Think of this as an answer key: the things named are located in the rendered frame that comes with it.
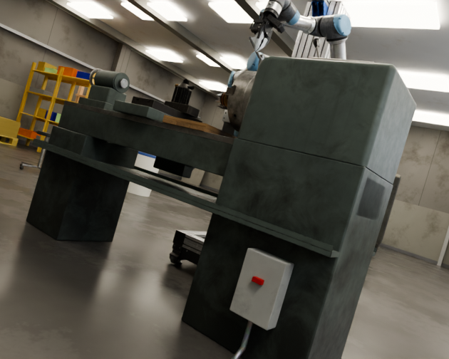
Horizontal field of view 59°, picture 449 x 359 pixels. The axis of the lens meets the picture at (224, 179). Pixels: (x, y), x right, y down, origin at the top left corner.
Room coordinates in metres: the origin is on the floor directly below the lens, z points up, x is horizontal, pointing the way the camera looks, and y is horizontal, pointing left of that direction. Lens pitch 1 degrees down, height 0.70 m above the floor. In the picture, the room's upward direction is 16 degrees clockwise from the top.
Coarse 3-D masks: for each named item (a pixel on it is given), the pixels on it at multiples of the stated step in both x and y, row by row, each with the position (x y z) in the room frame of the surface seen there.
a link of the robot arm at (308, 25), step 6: (300, 18) 2.16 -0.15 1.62; (306, 18) 2.21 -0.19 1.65; (312, 18) 2.24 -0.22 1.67; (318, 18) 2.25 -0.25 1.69; (288, 24) 2.13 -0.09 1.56; (294, 24) 2.15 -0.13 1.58; (300, 24) 2.17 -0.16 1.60; (306, 24) 2.20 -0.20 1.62; (312, 24) 2.23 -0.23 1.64; (300, 30) 2.23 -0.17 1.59; (306, 30) 2.24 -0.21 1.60; (312, 30) 2.24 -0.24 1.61; (318, 30) 2.25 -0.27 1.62; (318, 36) 2.30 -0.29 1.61
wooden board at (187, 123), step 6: (162, 120) 2.11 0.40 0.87; (168, 120) 2.08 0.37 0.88; (174, 120) 2.06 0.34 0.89; (180, 120) 2.03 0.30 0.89; (186, 120) 2.01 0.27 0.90; (186, 126) 2.00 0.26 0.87; (192, 126) 1.98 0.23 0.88; (198, 126) 1.96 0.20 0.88; (204, 126) 1.94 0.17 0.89; (210, 126) 1.96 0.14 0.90; (210, 132) 1.97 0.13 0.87; (216, 132) 2.01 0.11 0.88; (222, 132) 2.05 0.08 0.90
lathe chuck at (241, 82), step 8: (248, 72) 1.95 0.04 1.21; (256, 72) 1.93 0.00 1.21; (240, 80) 1.90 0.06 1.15; (248, 80) 1.88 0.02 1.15; (240, 88) 1.88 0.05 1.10; (232, 96) 1.90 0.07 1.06; (240, 96) 1.87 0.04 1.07; (232, 104) 1.90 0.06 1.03; (240, 104) 1.87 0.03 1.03; (232, 112) 1.91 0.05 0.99; (240, 112) 1.88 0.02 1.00; (232, 120) 1.95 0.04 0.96; (240, 120) 1.91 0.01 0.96
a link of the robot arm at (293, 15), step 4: (292, 4) 1.93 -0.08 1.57; (288, 8) 1.91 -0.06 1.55; (292, 8) 1.93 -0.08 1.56; (284, 12) 1.93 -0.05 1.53; (288, 12) 1.93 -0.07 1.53; (292, 12) 1.93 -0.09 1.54; (296, 12) 1.95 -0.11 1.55; (280, 16) 1.98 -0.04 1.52; (284, 16) 1.95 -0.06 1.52; (288, 16) 1.95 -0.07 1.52; (292, 16) 1.95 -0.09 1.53; (296, 16) 1.96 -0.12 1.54; (280, 20) 2.00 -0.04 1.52; (284, 20) 1.98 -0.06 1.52; (288, 20) 1.97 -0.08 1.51; (292, 20) 1.96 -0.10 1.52; (296, 20) 1.97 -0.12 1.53; (292, 24) 1.99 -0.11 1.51
